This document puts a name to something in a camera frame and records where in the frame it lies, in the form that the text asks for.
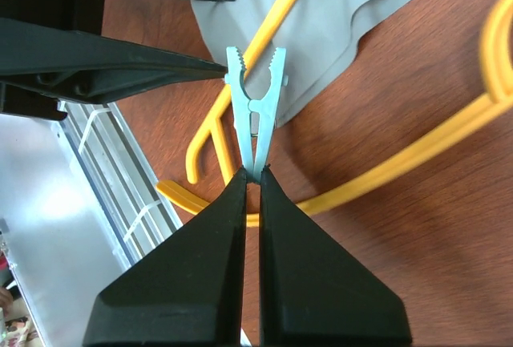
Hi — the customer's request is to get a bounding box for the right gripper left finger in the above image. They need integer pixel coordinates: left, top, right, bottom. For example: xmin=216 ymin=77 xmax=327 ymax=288
xmin=83 ymin=169 xmax=247 ymax=345

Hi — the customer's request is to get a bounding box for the aluminium rail frame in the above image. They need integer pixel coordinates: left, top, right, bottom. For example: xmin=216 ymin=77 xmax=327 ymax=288
xmin=1 ymin=103 xmax=181 ymax=346

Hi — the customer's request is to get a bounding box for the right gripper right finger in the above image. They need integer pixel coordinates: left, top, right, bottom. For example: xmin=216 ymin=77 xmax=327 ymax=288
xmin=259 ymin=167 xmax=412 ymax=345

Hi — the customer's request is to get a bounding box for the grey underwear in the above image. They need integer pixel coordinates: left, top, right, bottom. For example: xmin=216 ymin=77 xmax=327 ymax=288
xmin=190 ymin=0 xmax=462 ymax=128

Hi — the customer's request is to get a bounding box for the light blue clothespin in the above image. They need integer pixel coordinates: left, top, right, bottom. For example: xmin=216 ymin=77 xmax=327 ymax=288
xmin=224 ymin=46 xmax=288 ymax=184

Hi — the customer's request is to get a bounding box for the yellow hanger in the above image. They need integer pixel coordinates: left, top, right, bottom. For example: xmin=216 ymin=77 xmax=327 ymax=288
xmin=155 ymin=0 xmax=513 ymax=228

